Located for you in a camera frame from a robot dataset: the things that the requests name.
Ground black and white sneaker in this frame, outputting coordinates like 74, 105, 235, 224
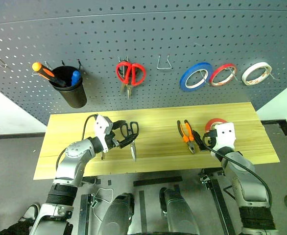
18, 203, 41, 224

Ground grey perforated pegboard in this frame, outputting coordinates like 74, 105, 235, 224
0, 0, 287, 126

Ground red handled scissors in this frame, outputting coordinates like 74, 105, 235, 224
116, 61, 147, 100

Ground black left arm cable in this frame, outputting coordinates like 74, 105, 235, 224
56, 114, 99, 172

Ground blue handled screwdriver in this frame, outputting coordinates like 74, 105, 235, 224
71, 70, 82, 87

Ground orange and black screwdriver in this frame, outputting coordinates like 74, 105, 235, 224
32, 62, 67, 88

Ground black floor tape strip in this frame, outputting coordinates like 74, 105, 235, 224
138, 190, 148, 231
133, 176, 183, 188

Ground white tape roll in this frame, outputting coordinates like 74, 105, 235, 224
241, 62, 272, 86

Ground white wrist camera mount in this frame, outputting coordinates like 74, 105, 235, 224
215, 122, 237, 151
94, 114, 114, 142

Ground black cup holder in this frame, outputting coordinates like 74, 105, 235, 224
48, 65, 88, 109

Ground black metal table frame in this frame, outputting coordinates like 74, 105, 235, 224
199, 168, 237, 235

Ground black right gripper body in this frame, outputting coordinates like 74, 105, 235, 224
202, 129, 219, 148

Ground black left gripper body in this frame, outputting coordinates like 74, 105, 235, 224
105, 130, 121, 150

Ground black trouser leg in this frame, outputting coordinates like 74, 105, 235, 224
0, 219, 34, 235

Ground silver tape hook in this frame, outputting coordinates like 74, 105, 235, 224
228, 68, 239, 82
264, 68, 280, 82
198, 70, 209, 85

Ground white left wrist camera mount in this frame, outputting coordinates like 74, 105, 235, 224
94, 114, 114, 142

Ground silver wire pliers holder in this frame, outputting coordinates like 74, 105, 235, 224
157, 54, 173, 71

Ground dark grey rounded leg cover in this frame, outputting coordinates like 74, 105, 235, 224
96, 192, 136, 235
159, 187, 200, 235

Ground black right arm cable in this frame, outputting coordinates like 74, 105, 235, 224
202, 137, 273, 209

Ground red tape roll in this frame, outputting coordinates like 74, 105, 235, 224
209, 63, 238, 87
205, 118, 228, 132

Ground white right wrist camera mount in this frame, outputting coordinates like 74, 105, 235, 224
215, 122, 237, 151

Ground orange and black pliers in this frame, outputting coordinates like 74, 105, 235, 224
177, 119, 196, 154

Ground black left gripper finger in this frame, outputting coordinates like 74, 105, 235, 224
119, 134, 139, 148
112, 120, 128, 129

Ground thin white wire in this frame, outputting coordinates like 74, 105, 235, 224
93, 188, 115, 221

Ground blue tape roll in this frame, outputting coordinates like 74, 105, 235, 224
179, 62, 214, 93

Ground dark blue handled scissors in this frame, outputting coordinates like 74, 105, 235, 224
120, 121, 140, 162

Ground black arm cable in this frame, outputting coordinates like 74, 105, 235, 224
56, 114, 99, 172
202, 137, 273, 209

